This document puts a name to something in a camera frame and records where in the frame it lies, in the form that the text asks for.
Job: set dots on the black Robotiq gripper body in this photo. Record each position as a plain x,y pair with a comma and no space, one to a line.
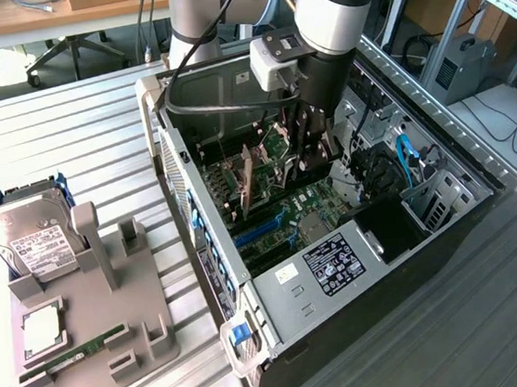
327,78

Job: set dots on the graphics card with metal bracket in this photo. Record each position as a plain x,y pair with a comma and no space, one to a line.
247,181

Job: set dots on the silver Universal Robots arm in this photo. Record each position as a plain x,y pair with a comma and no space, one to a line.
335,2

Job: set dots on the metal socket cover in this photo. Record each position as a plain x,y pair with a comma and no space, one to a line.
276,142

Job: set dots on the silver drive cage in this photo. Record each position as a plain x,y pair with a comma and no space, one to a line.
347,113

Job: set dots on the green Dell motherboard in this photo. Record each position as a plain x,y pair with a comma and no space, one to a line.
305,197

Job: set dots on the green RAM stick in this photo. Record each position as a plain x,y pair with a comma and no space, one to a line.
269,201
71,355

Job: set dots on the CPU socket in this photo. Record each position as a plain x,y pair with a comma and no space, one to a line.
233,170

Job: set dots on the silver chipset heatsink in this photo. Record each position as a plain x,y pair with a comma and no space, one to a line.
313,225

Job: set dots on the blue expansion slot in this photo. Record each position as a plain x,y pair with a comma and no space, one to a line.
258,232

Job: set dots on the black plastic shroud box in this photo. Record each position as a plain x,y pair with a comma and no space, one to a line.
384,230

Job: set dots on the silver disk bay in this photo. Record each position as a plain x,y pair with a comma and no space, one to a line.
438,210

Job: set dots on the grey control box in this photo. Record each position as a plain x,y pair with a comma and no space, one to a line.
463,67

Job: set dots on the grey power supply unit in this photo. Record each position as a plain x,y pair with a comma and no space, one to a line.
289,302

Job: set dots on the open black PC case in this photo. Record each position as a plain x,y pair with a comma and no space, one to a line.
372,330

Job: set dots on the blue case latch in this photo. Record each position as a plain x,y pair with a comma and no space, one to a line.
239,335

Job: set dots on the grey office chair base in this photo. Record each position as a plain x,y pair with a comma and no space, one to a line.
74,51

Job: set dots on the grey parts rack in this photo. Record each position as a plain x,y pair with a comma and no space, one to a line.
90,315

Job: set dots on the silver hard disk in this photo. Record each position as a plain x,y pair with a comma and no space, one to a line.
24,229

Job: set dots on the silver CPU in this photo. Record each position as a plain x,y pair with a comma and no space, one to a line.
43,332

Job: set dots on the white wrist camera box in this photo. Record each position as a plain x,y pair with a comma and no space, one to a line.
267,68

